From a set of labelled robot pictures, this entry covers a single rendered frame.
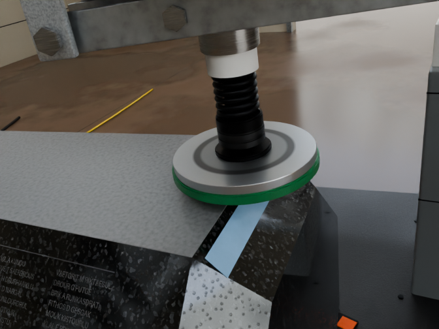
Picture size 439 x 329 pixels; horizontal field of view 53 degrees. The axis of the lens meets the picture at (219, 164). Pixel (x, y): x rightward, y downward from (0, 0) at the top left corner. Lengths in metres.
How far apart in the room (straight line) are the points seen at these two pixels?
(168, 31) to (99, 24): 0.08
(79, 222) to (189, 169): 0.18
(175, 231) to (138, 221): 0.07
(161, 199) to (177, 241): 0.12
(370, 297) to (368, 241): 0.31
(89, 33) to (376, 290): 1.37
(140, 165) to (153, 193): 0.11
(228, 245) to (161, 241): 0.09
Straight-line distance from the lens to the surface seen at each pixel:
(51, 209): 0.74
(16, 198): 0.82
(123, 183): 0.75
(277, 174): 0.58
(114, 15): 0.57
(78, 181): 0.80
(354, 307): 1.64
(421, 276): 1.65
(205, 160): 0.64
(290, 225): 0.70
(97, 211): 0.69
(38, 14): 0.58
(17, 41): 7.11
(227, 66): 0.57
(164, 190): 0.70
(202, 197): 0.59
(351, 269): 1.77
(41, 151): 0.98
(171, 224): 0.62
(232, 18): 0.53
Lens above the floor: 1.19
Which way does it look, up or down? 27 degrees down
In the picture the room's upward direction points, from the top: 9 degrees counter-clockwise
